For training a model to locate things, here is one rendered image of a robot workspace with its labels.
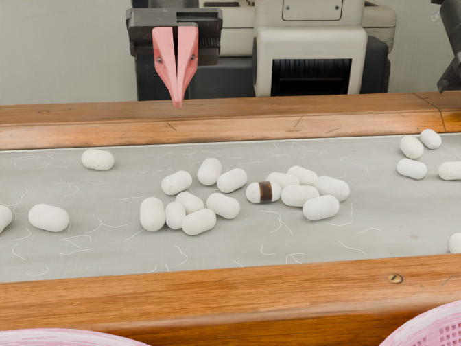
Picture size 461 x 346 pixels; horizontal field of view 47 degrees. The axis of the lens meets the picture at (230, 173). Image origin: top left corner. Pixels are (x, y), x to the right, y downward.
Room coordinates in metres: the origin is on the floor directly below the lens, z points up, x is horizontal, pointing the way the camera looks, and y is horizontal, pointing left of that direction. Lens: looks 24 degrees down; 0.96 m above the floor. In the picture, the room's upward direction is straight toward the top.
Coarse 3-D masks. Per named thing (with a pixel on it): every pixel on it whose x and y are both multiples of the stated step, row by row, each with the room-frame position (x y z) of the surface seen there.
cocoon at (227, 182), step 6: (222, 174) 0.47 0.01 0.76; (228, 174) 0.46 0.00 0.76; (234, 174) 0.47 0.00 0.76; (240, 174) 0.47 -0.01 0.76; (246, 174) 0.48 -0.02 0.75; (222, 180) 0.46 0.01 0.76; (228, 180) 0.46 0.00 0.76; (234, 180) 0.46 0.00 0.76; (240, 180) 0.47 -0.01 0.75; (246, 180) 0.47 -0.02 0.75; (222, 186) 0.46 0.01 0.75; (228, 186) 0.46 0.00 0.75; (234, 186) 0.46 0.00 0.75; (240, 186) 0.47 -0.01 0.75; (228, 192) 0.46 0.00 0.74
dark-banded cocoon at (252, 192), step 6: (252, 186) 0.44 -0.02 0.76; (258, 186) 0.44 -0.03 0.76; (276, 186) 0.44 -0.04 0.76; (246, 192) 0.44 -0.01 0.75; (252, 192) 0.44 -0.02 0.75; (258, 192) 0.44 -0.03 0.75; (276, 192) 0.44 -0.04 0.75; (252, 198) 0.44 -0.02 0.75; (258, 198) 0.44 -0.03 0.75; (276, 198) 0.44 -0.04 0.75
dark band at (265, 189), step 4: (260, 184) 0.44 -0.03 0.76; (264, 184) 0.44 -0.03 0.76; (268, 184) 0.44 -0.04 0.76; (260, 188) 0.44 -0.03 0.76; (264, 188) 0.44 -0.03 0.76; (268, 188) 0.44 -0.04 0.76; (260, 192) 0.44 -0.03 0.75; (264, 192) 0.44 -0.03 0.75; (268, 192) 0.44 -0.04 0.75; (260, 196) 0.43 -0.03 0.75; (264, 196) 0.44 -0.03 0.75; (268, 196) 0.44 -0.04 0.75; (260, 200) 0.44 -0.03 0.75; (264, 200) 0.44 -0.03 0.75; (268, 200) 0.44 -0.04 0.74
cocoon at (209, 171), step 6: (204, 162) 0.49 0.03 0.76; (210, 162) 0.49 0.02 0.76; (216, 162) 0.49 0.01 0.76; (204, 168) 0.48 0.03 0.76; (210, 168) 0.48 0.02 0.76; (216, 168) 0.48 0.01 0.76; (198, 174) 0.48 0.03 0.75; (204, 174) 0.47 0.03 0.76; (210, 174) 0.47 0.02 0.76; (216, 174) 0.48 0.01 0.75; (204, 180) 0.47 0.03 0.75; (210, 180) 0.47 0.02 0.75; (216, 180) 0.48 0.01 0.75
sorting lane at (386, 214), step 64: (0, 192) 0.46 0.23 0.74; (64, 192) 0.46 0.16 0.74; (128, 192) 0.46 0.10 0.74; (192, 192) 0.46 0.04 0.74; (384, 192) 0.46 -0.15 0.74; (448, 192) 0.46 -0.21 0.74; (0, 256) 0.35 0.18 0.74; (64, 256) 0.35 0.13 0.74; (128, 256) 0.35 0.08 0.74; (192, 256) 0.35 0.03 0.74; (256, 256) 0.35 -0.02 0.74; (320, 256) 0.35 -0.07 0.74; (384, 256) 0.35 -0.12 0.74
